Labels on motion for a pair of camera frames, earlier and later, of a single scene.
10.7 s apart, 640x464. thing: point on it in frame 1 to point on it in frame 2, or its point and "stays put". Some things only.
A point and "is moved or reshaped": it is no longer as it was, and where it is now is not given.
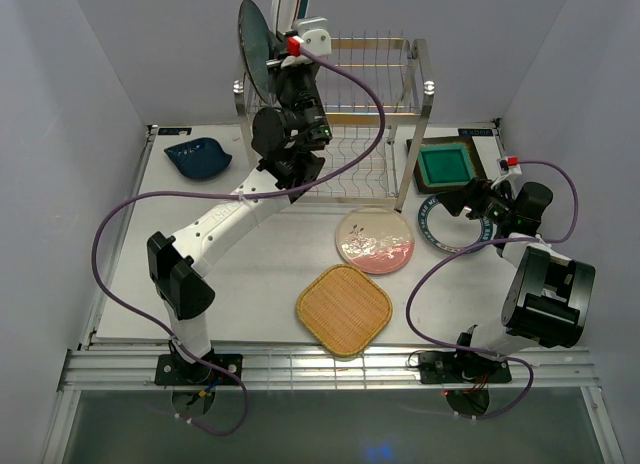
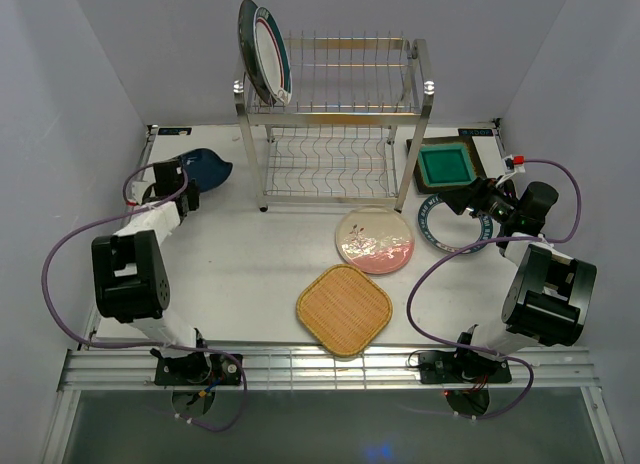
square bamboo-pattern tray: x=344 y=310 stays put
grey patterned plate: x=289 y=3 to x=273 y=54
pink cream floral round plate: x=375 y=241 stays put
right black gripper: x=474 y=195 stays put
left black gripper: x=276 y=58 to x=193 y=190
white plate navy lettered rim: x=451 y=233 stays put
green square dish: x=444 y=164 stays put
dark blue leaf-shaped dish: x=199 y=158 is moved or reshaped
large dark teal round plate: x=254 y=41 stays put
